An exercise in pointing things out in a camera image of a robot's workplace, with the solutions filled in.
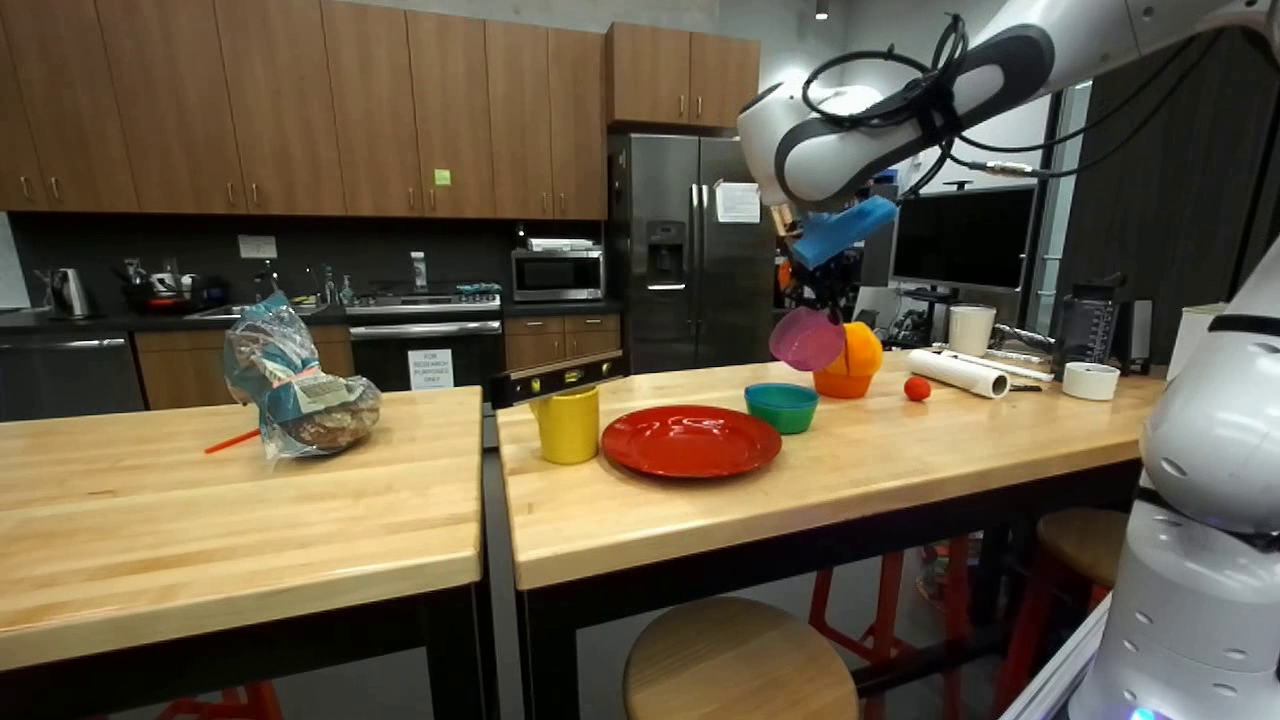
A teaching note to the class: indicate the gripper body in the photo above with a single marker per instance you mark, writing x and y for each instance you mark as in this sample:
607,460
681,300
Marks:
825,282

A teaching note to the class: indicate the pink bowl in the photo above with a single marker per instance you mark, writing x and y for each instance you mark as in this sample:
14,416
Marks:
805,342

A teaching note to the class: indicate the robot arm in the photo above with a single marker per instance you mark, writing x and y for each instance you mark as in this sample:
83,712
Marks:
1010,70

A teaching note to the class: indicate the orange bowl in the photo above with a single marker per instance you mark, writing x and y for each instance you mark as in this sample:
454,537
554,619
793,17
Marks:
842,385

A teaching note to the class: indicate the green bowl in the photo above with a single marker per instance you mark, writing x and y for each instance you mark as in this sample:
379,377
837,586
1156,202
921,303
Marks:
782,410

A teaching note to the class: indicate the orange cup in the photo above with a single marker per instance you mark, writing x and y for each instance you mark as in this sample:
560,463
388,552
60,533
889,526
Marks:
864,350

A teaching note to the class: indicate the paper sheet on refrigerator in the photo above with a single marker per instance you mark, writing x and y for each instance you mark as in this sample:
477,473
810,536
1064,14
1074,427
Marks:
738,202

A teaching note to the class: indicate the steel refrigerator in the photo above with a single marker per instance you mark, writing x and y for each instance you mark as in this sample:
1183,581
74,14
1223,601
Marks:
690,290

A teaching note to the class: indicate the red ball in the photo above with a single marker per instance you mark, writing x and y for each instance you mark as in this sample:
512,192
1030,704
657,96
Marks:
917,389

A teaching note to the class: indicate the monitor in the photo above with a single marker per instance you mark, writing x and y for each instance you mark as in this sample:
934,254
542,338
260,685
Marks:
962,238

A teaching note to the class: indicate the white paper cup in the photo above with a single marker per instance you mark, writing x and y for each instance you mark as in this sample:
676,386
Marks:
971,332

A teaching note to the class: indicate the roll of white paper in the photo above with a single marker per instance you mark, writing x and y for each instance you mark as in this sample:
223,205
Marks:
955,372

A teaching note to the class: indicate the red plate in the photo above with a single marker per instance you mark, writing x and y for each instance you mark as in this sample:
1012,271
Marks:
690,442

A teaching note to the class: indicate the white rod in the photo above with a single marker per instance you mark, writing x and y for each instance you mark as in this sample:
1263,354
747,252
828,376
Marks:
1020,366

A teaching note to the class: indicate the wooden cabinet over refrigerator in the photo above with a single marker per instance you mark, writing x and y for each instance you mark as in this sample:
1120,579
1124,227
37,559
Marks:
680,78

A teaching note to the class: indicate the clear measuring jug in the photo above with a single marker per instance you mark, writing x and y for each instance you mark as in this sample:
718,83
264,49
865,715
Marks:
1088,328

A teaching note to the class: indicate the microwave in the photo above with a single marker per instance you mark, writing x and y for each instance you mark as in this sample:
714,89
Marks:
557,275

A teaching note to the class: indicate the wooden base cabinet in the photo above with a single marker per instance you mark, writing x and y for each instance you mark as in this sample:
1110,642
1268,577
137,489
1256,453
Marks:
560,340
185,370

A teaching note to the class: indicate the black and yellow level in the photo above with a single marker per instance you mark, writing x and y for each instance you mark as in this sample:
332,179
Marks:
560,378

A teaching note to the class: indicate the white tape roll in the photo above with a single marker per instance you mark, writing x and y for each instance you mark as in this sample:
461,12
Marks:
1090,383

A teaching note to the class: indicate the yellow mug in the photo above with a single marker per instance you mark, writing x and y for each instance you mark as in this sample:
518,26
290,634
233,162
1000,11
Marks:
568,430

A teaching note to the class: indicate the red metal stool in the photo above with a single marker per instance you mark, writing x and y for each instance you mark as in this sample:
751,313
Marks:
885,620
225,702

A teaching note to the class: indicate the wooden stool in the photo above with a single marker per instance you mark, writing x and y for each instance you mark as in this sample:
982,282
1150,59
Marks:
735,665
1085,545

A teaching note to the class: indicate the steel oven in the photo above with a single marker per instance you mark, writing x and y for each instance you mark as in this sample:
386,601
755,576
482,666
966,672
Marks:
425,335

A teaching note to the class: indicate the white sign on oven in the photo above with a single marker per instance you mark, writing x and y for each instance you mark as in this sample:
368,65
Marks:
431,370

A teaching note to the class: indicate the bag of bread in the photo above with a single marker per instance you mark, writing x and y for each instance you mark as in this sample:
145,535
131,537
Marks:
300,405

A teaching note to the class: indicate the orange stick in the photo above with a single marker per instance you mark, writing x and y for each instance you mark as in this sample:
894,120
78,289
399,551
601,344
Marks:
232,440

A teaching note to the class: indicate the wooden top table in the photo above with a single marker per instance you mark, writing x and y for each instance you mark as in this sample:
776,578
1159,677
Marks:
230,540

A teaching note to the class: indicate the steel kettle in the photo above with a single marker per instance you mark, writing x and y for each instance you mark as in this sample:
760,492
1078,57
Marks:
70,295

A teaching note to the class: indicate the dishwasher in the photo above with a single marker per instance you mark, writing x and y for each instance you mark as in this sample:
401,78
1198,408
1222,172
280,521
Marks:
65,378

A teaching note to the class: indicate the row of wooden wall cabinets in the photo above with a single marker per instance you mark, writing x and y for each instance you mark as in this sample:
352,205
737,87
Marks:
300,100

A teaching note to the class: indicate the wall socket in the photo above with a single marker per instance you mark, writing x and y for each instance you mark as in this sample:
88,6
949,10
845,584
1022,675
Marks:
257,247

